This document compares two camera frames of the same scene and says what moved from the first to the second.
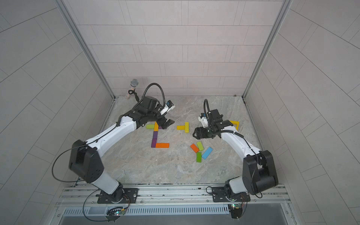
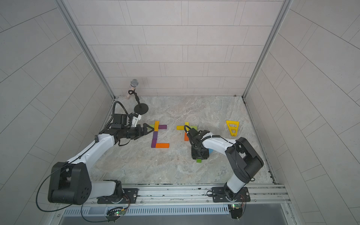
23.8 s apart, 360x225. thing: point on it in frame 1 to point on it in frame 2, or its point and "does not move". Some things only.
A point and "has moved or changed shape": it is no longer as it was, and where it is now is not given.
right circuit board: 236,210 does not move
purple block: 155,135 does not move
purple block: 153,143 does not move
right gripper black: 198,135 to 194,155
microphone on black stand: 134,83 does not move
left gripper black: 163,119 to 144,132
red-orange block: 194,148 has moved or changed shape
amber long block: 156,126 does not move
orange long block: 162,145 does not move
